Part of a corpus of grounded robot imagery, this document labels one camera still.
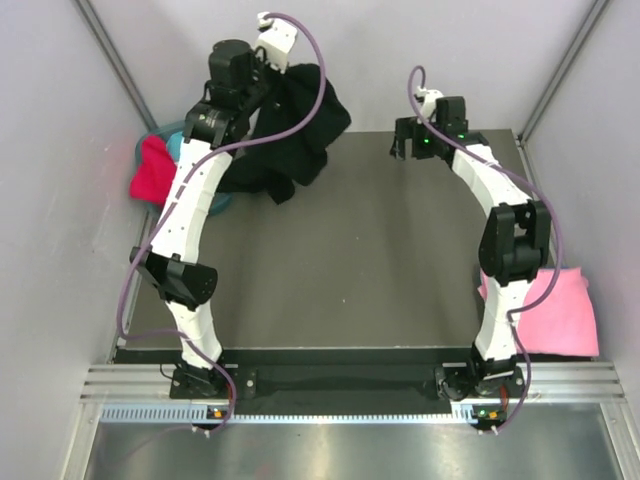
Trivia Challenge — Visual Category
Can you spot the black t shirt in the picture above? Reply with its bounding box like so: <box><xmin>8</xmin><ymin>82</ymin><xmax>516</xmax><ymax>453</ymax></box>
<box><xmin>218</xmin><ymin>63</ymin><xmax>351</xmax><ymax>204</ymax></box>

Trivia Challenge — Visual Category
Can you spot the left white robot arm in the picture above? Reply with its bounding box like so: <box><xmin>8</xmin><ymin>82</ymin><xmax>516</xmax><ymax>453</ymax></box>
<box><xmin>131</xmin><ymin>39</ymin><xmax>270</xmax><ymax>399</ymax></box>

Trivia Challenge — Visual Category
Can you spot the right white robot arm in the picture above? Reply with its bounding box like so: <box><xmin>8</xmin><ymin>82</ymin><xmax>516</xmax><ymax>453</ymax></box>
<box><xmin>390</xmin><ymin>87</ymin><xmax>551</xmax><ymax>401</ymax></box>

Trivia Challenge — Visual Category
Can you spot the teal t shirt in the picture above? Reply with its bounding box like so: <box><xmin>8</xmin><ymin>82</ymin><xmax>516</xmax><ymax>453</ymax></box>
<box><xmin>166</xmin><ymin>131</ymin><xmax>183</xmax><ymax>163</ymax></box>

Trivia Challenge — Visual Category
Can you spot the red t shirt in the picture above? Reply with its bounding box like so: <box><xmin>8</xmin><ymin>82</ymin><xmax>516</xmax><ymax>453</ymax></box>
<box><xmin>129</xmin><ymin>135</ymin><xmax>177</xmax><ymax>207</ymax></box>

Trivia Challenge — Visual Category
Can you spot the folded pink t shirt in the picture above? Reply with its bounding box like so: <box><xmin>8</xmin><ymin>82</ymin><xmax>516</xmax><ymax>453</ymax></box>
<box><xmin>477</xmin><ymin>266</ymin><xmax>600</xmax><ymax>359</ymax></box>

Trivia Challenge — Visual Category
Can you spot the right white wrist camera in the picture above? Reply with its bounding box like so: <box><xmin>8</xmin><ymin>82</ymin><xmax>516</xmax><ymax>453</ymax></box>
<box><xmin>415</xmin><ymin>86</ymin><xmax>443</xmax><ymax>120</ymax></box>

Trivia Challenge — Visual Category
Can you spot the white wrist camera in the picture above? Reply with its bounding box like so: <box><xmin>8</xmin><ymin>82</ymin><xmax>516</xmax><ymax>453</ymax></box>
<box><xmin>415</xmin><ymin>86</ymin><xmax>443</xmax><ymax>120</ymax></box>
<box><xmin>254</xmin><ymin>12</ymin><xmax>298</xmax><ymax>73</ymax></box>

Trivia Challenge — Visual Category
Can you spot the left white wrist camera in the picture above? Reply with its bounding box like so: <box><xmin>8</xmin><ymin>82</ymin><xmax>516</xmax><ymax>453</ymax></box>
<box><xmin>254</xmin><ymin>12</ymin><xmax>298</xmax><ymax>73</ymax></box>

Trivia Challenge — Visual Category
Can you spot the left aluminium frame post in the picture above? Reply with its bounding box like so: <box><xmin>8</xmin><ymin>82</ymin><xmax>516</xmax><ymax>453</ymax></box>
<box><xmin>71</xmin><ymin>0</ymin><xmax>158</xmax><ymax>130</ymax></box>

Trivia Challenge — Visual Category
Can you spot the aluminium frame post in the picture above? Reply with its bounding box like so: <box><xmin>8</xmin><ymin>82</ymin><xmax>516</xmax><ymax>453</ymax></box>
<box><xmin>517</xmin><ymin>0</ymin><xmax>612</xmax><ymax>146</ymax></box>
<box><xmin>71</xmin><ymin>0</ymin><xmax>158</xmax><ymax>130</ymax></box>

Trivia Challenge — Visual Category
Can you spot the right aluminium frame post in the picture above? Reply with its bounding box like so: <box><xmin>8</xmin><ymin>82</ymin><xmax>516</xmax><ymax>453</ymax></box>
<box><xmin>517</xmin><ymin>0</ymin><xmax>612</xmax><ymax>146</ymax></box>

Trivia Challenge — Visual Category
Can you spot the aluminium front rail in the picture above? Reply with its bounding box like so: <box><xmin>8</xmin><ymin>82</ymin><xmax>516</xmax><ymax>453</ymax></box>
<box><xmin>80</xmin><ymin>362</ymin><xmax>624</xmax><ymax>408</ymax></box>

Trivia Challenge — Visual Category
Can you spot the slotted grey cable duct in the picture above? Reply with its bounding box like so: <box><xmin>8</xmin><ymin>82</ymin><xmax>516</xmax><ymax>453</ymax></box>
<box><xmin>100</xmin><ymin>403</ymin><xmax>499</xmax><ymax>426</ymax></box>

